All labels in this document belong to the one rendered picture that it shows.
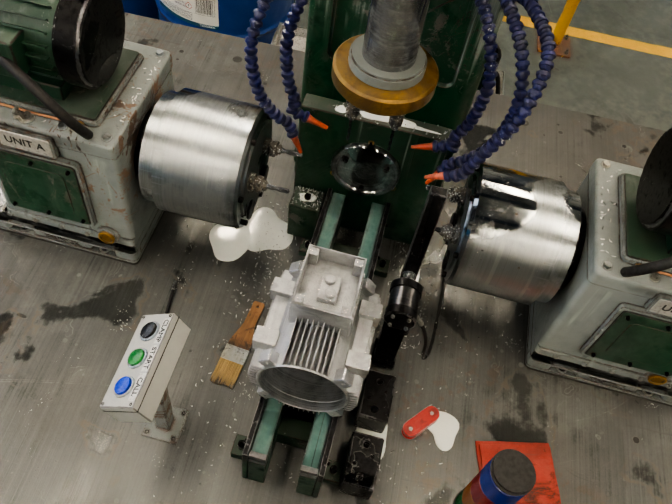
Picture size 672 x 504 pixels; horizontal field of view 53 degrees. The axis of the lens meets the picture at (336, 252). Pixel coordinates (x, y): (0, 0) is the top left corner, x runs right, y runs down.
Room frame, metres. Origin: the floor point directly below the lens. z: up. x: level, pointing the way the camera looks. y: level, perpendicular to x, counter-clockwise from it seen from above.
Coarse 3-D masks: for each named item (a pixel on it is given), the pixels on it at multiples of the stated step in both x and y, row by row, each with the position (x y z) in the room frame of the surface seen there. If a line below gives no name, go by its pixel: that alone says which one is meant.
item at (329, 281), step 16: (320, 256) 0.66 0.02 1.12; (336, 256) 0.65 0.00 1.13; (352, 256) 0.65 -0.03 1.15; (304, 272) 0.62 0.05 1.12; (320, 272) 0.63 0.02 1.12; (336, 272) 0.63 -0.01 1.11; (352, 272) 0.64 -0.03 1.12; (304, 288) 0.59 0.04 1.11; (320, 288) 0.59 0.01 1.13; (336, 288) 0.60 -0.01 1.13; (352, 288) 0.61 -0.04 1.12; (304, 304) 0.54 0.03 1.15; (320, 304) 0.57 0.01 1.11; (336, 304) 0.57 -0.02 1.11; (352, 304) 0.58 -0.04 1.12; (304, 320) 0.54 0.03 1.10; (320, 320) 0.54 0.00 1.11; (336, 320) 0.54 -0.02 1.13; (352, 320) 0.55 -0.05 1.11
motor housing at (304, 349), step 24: (288, 336) 0.52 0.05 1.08; (312, 336) 0.52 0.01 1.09; (336, 336) 0.53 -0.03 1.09; (360, 336) 0.55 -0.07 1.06; (288, 360) 0.47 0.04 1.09; (312, 360) 0.48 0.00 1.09; (336, 360) 0.49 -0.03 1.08; (264, 384) 0.47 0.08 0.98; (288, 384) 0.49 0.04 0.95; (312, 384) 0.50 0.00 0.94; (336, 384) 0.45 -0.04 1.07; (360, 384) 0.48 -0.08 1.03; (312, 408) 0.46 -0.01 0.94; (336, 408) 0.45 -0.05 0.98
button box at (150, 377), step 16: (144, 320) 0.51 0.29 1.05; (160, 320) 0.51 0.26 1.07; (176, 320) 0.51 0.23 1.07; (160, 336) 0.47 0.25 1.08; (176, 336) 0.49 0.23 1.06; (128, 352) 0.45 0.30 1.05; (160, 352) 0.45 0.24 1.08; (176, 352) 0.46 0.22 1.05; (128, 368) 0.42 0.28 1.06; (144, 368) 0.42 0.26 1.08; (160, 368) 0.43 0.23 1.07; (112, 384) 0.39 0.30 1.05; (144, 384) 0.39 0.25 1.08; (160, 384) 0.40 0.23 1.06; (112, 400) 0.36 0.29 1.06; (128, 400) 0.36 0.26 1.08; (144, 400) 0.37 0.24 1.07; (160, 400) 0.38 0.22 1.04; (112, 416) 0.35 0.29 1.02; (128, 416) 0.35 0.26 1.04; (144, 416) 0.35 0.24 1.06
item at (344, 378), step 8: (296, 264) 0.65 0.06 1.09; (296, 272) 0.64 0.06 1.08; (368, 280) 0.65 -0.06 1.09; (368, 288) 0.63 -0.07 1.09; (264, 352) 0.48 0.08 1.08; (272, 352) 0.48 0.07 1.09; (264, 360) 0.46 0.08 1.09; (272, 360) 0.47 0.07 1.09; (344, 368) 0.47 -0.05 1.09; (336, 376) 0.46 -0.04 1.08; (344, 376) 0.46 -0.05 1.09; (352, 376) 0.47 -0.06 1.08; (344, 384) 0.45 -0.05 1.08; (264, 392) 0.46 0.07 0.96; (336, 416) 0.45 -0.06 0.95
